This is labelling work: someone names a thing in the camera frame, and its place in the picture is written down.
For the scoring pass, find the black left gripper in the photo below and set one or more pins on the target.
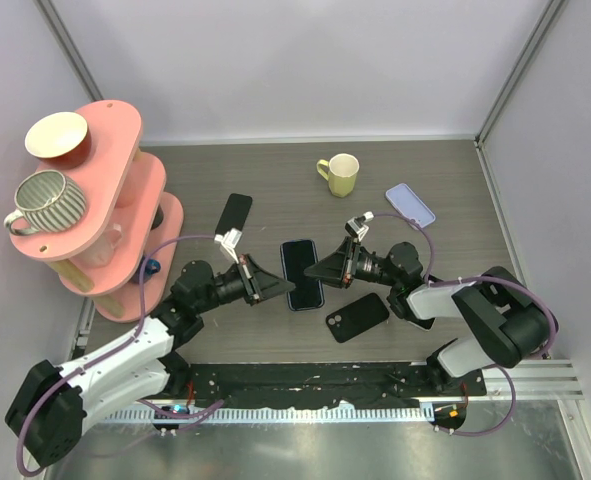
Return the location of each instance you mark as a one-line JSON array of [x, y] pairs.
[[258, 284]]

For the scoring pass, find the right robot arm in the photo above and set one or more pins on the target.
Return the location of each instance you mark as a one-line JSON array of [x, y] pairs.
[[506, 323]]

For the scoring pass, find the black smartphone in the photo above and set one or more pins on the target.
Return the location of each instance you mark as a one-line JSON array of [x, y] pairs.
[[234, 214]]

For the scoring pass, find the lilac phone case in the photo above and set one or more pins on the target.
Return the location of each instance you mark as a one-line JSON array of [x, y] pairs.
[[407, 203]]

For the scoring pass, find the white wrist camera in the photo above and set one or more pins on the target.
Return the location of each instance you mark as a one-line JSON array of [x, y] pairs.
[[228, 242], [357, 227]]

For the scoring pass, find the clear glass cup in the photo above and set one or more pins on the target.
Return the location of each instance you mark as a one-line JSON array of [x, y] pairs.
[[101, 252]]

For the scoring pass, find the blue cup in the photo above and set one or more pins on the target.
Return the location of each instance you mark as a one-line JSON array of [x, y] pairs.
[[146, 269]]

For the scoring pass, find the silver-edged smartphone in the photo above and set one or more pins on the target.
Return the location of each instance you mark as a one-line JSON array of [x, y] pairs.
[[424, 324]]

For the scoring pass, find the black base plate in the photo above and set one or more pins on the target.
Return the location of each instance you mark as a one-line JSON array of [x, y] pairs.
[[312, 386]]

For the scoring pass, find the red bowl white inside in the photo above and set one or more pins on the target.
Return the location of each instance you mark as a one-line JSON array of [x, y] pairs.
[[61, 140]]

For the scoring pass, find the blue-edged smartphone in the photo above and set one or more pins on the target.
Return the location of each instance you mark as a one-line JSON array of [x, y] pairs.
[[296, 257]]

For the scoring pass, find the black phone case two holes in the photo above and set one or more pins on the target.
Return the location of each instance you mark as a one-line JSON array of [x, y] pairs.
[[357, 317]]

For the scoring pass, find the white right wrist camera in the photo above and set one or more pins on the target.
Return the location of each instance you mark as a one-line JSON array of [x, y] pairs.
[[357, 227]]

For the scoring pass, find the pink tiered shelf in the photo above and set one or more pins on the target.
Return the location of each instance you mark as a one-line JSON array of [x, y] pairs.
[[122, 185]]

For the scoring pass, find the yellow faceted mug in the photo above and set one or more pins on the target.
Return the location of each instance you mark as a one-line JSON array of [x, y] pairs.
[[340, 172]]

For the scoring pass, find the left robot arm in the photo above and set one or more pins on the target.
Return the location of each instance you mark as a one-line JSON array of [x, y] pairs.
[[56, 405]]

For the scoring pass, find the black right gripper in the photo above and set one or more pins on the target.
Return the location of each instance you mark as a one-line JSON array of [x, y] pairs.
[[340, 268]]

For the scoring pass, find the striped grey mug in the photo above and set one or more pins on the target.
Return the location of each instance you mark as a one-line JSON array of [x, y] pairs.
[[47, 201]]

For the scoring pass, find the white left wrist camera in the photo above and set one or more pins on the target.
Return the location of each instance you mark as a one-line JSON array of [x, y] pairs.
[[228, 242]]

